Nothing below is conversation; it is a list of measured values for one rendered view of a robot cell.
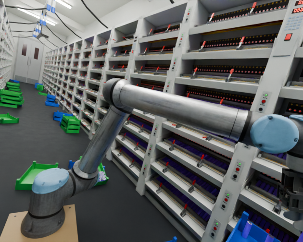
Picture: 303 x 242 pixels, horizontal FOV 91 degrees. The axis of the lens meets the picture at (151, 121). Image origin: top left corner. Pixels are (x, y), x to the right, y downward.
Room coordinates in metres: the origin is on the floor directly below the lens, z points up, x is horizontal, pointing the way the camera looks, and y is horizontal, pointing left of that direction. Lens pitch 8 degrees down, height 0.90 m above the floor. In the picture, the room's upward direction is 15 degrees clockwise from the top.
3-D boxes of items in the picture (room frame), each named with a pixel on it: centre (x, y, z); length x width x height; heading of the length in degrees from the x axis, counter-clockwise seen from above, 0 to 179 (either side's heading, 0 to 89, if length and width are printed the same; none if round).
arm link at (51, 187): (0.69, 0.41, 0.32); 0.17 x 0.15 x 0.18; 153
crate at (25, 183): (1.14, 0.79, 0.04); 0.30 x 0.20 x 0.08; 21
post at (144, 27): (1.89, 0.35, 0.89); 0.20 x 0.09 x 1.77; 134
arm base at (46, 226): (0.68, 0.41, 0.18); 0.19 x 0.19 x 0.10
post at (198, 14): (1.38, -0.13, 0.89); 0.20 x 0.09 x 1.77; 134
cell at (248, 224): (0.52, -0.47, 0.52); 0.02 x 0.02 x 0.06
